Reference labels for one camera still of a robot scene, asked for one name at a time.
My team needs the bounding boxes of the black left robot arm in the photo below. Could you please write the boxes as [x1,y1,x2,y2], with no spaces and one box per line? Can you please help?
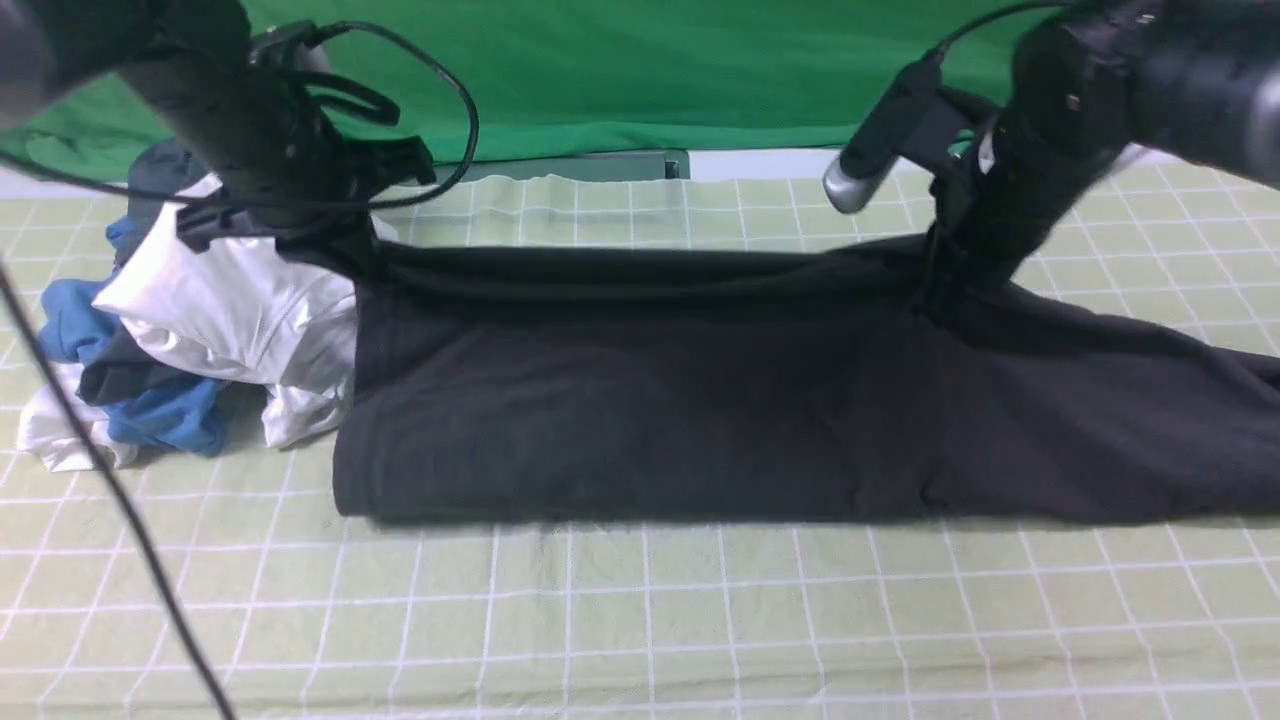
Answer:
[1,1,436,277]

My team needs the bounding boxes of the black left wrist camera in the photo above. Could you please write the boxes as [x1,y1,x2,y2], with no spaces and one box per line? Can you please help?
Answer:
[250,20,332,73]

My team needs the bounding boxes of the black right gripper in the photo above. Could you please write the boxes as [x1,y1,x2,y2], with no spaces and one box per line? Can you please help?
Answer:
[920,20,1140,311]

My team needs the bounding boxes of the blue crumpled garment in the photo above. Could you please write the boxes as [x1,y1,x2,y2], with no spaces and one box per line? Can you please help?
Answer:
[37,217,227,465]

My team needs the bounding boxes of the light green checkered tablecloth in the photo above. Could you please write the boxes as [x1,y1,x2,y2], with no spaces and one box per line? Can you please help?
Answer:
[1,150,1279,719]

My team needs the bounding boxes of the white crumpled garment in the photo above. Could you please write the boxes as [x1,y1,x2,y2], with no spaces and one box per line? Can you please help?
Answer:
[18,172,401,471]

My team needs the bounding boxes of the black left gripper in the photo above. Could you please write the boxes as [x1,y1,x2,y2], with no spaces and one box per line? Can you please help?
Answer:
[120,50,436,263]

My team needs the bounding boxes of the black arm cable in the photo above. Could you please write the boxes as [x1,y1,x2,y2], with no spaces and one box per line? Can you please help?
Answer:
[0,20,481,720]

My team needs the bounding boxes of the dark gray long-sleeve top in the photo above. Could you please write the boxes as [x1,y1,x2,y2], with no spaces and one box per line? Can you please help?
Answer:
[333,236,1279,525]

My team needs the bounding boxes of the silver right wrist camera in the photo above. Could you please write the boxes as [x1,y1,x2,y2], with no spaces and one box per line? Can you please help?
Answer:
[822,50,961,215]

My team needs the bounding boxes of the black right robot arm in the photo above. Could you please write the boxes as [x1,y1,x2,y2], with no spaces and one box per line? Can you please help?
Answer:
[922,1,1279,310]

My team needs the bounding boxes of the dark slate crumpled garment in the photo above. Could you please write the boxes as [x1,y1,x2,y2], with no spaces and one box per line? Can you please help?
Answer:
[78,138,206,407]

